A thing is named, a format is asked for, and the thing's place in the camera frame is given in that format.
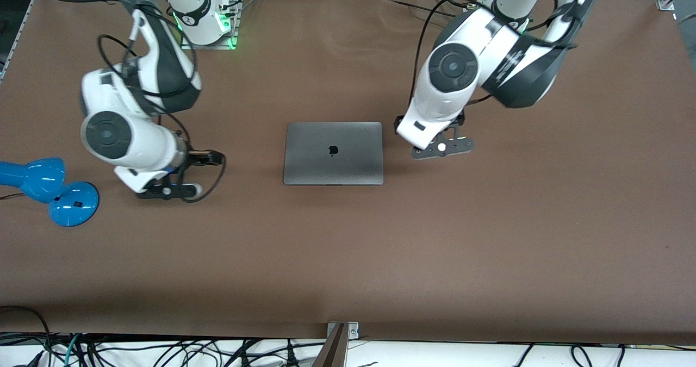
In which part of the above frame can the grey laptop computer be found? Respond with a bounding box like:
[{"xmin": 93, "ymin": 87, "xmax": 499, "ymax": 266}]
[{"xmin": 283, "ymin": 121, "xmax": 384, "ymax": 186}]

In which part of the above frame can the blue desk lamp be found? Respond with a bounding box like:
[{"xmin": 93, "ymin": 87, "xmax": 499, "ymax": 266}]
[{"xmin": 0, "ymin": 157, "xmax": 100, "ymax": 228}]

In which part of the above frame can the white sheet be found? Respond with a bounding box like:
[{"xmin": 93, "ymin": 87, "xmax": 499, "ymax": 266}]
[{"xmin": 0, "ymin": 332, "xmax": 696, "ymax": 367}]

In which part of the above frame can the grey metal bar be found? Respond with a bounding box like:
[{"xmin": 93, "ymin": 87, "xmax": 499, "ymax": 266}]
[{"xmin": 312, "ymin": 324, "xmax": 349, "ymax": 367}]

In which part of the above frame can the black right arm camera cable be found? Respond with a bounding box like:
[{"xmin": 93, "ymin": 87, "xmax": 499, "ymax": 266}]
[{"xmin": 98, "ymin": 33, "xmax": 227, "ymax": 203}]

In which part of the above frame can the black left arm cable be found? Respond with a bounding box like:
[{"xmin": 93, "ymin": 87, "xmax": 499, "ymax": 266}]
[{"xmin": 411, "ymin": 0, "xmax": 577, "ymax": 107}]

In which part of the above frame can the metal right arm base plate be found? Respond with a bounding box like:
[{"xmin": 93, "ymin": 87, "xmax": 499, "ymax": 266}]
[{"xmin": 179, "ymin": 0, "xmax": 240, "ymax": 51}]

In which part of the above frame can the thick black floor cable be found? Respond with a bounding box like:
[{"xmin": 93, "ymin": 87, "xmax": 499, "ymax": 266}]
[{"xmin": 0, "ymin": 305, "xmax": 53, "ymax": 367}]

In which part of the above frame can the teal cable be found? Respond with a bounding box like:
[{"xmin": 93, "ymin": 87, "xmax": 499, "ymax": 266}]
[{"xmin": 63, "ymin": 333, "xmax": 83, "ymax": 367}]

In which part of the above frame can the metal table edge bracket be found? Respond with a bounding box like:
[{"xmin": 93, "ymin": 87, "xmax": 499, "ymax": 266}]
[{"xmin": 326, "ymin": 321, "xmax": 360, "ymax": 340}]

